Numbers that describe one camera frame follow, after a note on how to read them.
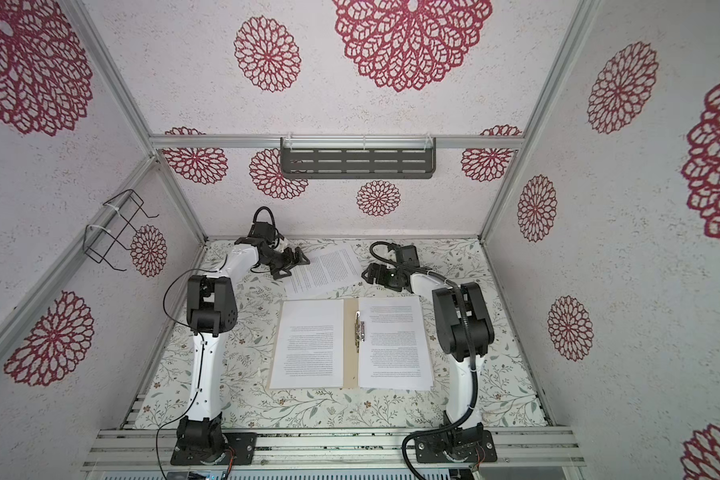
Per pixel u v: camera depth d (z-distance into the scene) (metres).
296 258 0.99
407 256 0.83
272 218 1.03
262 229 0.93
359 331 0.93
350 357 0.90
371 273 0.93
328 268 1.12
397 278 0.81
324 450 0.75
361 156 0.94
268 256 0.89
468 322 0.49
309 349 0.92
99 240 0.73
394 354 0.90
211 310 0.66
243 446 0.74
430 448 0.73
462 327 0.49
